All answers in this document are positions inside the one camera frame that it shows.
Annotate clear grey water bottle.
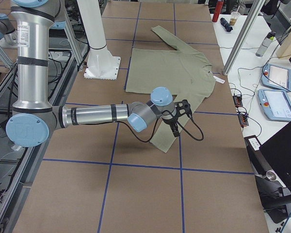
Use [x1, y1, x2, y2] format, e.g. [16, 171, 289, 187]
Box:
[255, 31, 276, 57]

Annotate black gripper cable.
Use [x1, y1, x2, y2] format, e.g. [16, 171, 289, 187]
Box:
[118, 109, 205, 144]

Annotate far blue teach pendant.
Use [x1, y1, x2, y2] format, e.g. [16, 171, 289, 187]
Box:
[262, 64, 291, 91]

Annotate aluminium frame post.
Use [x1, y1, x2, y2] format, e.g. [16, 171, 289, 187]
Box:
[223, 0, 265, 75]

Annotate red water bottle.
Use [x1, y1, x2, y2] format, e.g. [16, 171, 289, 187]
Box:
[212, 0, 225, 22]

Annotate lower orange electronics board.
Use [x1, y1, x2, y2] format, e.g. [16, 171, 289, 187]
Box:
[238, 112, 249, 128]

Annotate olive green long-sleeve shirt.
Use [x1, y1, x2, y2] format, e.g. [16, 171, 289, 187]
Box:
[125, 25, 215, 154]

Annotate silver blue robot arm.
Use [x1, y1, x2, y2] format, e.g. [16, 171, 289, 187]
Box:
[0, 13, 17, 45]
[6, 0, 192, 147]

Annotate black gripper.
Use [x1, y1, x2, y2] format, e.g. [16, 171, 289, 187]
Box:
[170, 100, 192, 137]

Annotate orange electronics board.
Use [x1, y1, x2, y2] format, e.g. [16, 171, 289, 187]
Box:
[238, 112, 249, 128]
[233, 95, 243, 107]

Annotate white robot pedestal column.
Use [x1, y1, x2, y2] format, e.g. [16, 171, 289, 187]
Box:
[77, 0, 121, 80]

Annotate near blue teach pendant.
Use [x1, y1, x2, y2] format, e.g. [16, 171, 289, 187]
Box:
[258, 89, 291, 122]

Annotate blue teach pendant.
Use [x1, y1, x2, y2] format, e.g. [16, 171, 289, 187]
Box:
[258, 89, 291, 122]
[262, 64, 291, 91]

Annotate upper orange electronics board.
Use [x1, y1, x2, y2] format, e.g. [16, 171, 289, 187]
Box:
[233, 95, 243, 107]

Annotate folded navy umbrella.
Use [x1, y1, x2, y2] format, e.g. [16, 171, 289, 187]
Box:
[220, 17, 233, 33]

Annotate iced coffee plastic cup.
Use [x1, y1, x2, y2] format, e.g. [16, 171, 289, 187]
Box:
[229, 12, 241, 26]

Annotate black box white label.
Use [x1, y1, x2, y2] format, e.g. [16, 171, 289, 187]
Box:
[244, 135, 272, 176]

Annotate white shirt hang tag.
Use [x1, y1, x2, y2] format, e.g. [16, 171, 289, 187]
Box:
[213, 76, 225, 84]

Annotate wooden board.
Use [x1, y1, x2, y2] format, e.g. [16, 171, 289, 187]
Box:
[276, 21, 291, 58]

